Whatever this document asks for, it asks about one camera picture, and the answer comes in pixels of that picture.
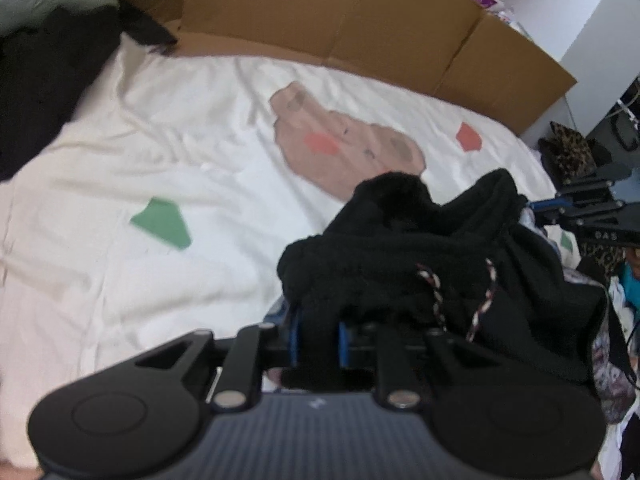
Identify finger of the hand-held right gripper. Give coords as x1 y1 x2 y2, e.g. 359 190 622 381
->
529 198 626 227
554 162 635 201

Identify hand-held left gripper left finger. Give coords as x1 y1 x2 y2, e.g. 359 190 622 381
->
132 310 301 409

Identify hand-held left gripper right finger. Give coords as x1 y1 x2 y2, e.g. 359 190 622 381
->
337 323 505 410

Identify black drawstring shorts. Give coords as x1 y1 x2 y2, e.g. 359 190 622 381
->
277 170 608 393

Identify floral patterned garment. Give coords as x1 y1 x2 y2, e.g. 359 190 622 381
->
520 205 638 423

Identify black clothes pile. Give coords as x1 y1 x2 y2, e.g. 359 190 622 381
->
0 0 178 183

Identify leopard print garment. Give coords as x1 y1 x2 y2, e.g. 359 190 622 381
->
537 121 626 281

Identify teal printed garment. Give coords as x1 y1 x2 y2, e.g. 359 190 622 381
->
617 260 640 311

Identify cream bear printed blanket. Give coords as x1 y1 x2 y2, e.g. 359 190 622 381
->
0 35 591 471

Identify brown cardboard sheet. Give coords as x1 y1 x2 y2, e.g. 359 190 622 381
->
87 0 578 136

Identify grey neck pillow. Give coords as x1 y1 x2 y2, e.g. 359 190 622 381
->
0 0 118 36

